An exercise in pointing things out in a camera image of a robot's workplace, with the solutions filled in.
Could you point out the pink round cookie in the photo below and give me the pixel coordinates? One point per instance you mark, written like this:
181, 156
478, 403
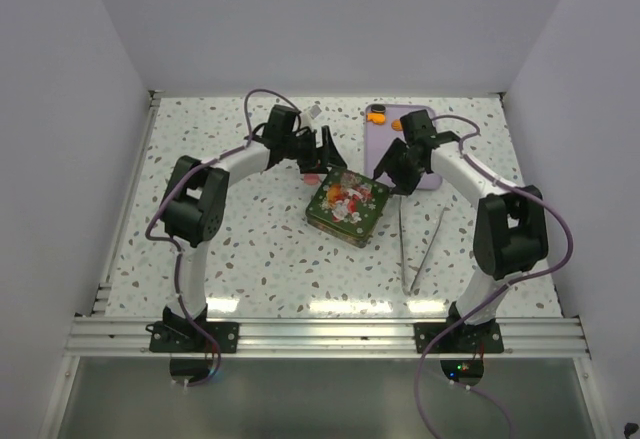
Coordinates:
311, 179

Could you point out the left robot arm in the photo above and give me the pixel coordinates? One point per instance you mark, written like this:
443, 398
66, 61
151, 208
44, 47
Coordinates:
193, 205

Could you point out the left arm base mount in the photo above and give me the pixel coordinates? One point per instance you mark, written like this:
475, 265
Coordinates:
175, 334

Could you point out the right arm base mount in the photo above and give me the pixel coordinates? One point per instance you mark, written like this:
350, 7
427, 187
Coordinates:
465, 339

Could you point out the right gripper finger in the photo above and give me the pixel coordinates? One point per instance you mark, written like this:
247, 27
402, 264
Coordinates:
392, 162
402, 190

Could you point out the orange flower cookie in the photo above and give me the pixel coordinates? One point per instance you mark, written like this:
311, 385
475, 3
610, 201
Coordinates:
376, 118
396, 124

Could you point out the aluminium front rail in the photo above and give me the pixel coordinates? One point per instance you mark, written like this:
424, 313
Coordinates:
534, 338

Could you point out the green cookie tin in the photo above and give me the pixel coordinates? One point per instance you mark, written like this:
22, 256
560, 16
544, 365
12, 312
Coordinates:
355, 233

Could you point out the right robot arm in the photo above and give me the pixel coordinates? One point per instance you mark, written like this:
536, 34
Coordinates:
510, 235

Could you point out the gold tin lid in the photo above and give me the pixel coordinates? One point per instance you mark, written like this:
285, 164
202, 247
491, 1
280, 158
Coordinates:
344, 193

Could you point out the metal tongs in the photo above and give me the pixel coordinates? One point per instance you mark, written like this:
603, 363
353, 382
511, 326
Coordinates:
414, 251

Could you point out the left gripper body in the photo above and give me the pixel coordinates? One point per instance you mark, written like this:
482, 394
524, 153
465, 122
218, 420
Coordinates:
308, 156

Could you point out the orange flower cookie lower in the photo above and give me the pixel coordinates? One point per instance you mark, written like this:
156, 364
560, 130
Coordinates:
396, 124

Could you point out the purple tray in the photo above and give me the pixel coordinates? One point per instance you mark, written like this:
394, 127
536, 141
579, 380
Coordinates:
377, 138

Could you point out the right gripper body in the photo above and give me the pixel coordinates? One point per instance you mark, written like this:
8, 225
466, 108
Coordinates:
403, 171

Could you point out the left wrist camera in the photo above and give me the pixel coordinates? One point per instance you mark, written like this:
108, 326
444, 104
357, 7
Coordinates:
308, 116

